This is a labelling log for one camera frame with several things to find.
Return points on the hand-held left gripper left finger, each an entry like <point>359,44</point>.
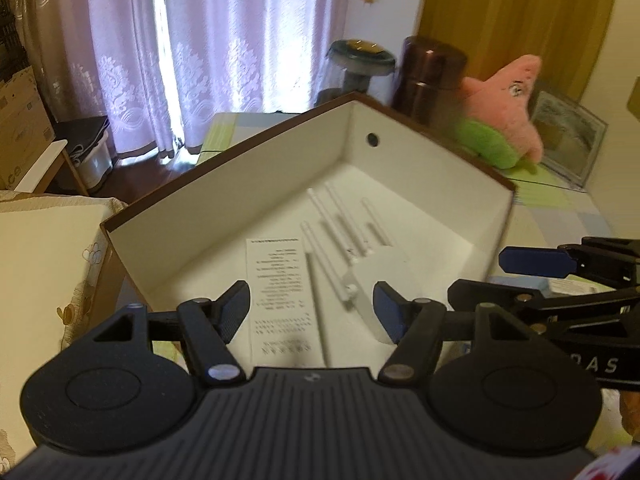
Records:
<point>232,310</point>

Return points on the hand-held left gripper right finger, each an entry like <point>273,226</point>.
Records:
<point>387,310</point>

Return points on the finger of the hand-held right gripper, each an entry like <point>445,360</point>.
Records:
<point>480,297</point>
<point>530,260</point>

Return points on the white router with antennas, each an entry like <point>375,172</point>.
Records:
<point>385,270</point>

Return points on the brown cardboard box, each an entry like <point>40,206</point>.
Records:
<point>400,160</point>

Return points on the person's right hand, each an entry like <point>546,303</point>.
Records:
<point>631,410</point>

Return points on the printed paper sheet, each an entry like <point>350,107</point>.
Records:
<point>280,300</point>

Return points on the red white printed cloth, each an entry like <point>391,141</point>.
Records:
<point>605,467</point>

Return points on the pink starfish plush toy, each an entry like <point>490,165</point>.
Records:
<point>505,105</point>

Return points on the cream printed bedsheet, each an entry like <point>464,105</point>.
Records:
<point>45,270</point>

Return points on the brown thermos flask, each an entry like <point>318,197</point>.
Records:
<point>430,80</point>

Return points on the white storage bin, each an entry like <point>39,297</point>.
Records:
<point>92,155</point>

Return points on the white wooden chair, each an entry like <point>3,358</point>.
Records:
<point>42,165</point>

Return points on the glass jar with dark lid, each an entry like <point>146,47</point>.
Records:
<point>350,70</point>

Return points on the yellow brown wooden door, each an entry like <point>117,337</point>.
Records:
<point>525,15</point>

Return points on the pale purple lace curtain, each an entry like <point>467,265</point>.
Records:
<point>200,50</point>

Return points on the tan cardboard carton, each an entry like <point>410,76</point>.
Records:
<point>20,125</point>

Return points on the dark slatted rack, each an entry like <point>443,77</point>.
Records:
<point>10,35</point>

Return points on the silver picture frame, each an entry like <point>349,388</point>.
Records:
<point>570,135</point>

